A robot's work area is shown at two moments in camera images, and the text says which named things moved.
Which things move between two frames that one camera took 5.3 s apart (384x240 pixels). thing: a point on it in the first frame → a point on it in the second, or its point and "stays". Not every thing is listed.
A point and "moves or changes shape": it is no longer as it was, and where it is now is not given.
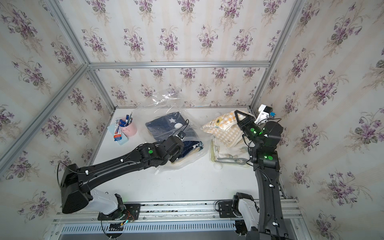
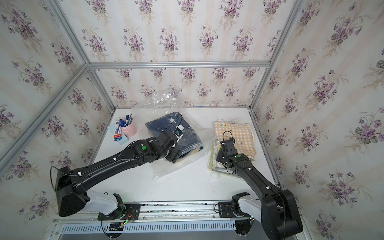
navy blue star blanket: (174, 125) stays
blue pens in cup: (128, 120) stays
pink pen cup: (128, 127) stays
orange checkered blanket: (226, 128) moves or changes shape
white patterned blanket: (238, 153) moves or changes shape
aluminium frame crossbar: (180, 65) stays
